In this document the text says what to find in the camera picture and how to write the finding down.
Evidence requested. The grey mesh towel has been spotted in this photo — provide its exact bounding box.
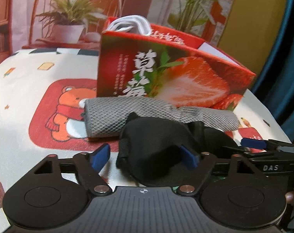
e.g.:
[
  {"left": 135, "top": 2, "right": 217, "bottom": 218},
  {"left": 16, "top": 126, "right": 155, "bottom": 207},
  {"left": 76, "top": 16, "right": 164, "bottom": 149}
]
[{"left": 82, "top": 96, "right": 239, "bottom": 138}]

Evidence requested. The black mesh fabric pouch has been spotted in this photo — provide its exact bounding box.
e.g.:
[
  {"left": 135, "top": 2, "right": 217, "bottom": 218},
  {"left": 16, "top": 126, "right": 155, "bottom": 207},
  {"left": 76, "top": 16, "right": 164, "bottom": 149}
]
[{"left": 116, "top": 112, "right": 245, "bottom": 187}]

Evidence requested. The printed living room backdrop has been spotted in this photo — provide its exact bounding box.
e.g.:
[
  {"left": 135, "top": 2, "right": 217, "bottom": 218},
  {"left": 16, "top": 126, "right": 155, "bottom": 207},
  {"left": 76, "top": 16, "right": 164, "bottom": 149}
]
[{"left": 0, "top": 0, "right": 233, "bottom": 63}]

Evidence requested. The teal blue curtain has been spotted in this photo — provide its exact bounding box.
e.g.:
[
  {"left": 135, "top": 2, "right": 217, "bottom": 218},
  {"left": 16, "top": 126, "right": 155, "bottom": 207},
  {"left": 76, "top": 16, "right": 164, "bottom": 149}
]
[{"left": 251, "top": 0, "right": 294, "bottom": 140}]

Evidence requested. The red strawberry cardboard box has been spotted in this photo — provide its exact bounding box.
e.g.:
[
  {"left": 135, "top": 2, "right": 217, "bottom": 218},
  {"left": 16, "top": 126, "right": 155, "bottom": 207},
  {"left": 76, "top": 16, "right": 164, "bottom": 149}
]
[{"left": 97, "top": 17, "right": 255, "bottom": 110}]

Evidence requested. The white folded cloth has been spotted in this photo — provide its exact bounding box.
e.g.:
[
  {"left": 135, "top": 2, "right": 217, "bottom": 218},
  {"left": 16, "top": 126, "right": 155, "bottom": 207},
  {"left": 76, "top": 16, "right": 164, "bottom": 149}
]
[{"left": 106, "top": 15, "right": 152, "bottom": 36}]

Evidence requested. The wooden panel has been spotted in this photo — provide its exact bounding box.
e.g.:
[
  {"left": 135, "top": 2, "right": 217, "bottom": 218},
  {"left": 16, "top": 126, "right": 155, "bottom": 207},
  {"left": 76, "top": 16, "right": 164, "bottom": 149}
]
[{"left": 218, "top": 0, "right": 286, "bottom": 75}]

